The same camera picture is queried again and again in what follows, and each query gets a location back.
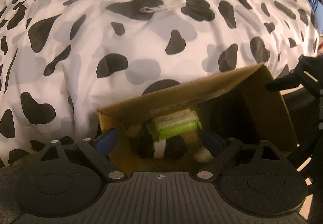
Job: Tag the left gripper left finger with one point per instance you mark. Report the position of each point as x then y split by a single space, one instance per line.
97 151

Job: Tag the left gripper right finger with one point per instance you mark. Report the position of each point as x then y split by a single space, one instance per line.
216 154

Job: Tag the black bag white band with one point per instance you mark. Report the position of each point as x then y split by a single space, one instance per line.
172 148

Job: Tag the green wet wipes pack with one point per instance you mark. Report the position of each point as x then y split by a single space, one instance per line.
171 125

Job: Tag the brown cardboard box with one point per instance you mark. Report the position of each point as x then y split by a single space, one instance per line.
233 104

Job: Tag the cow print blanket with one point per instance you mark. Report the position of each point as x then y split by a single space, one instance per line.
61 62

